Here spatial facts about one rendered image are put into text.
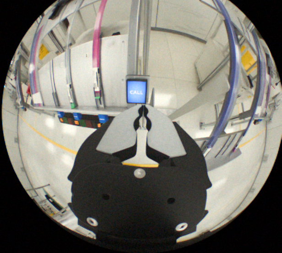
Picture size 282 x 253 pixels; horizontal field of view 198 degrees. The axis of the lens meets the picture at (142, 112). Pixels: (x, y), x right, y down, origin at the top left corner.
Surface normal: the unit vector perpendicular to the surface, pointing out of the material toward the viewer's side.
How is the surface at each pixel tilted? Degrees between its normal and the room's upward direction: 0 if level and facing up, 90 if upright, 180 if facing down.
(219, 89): 90
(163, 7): 90
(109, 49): 44
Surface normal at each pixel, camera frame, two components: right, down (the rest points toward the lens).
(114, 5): -0.05, 0.97
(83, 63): -0.03, 0.52
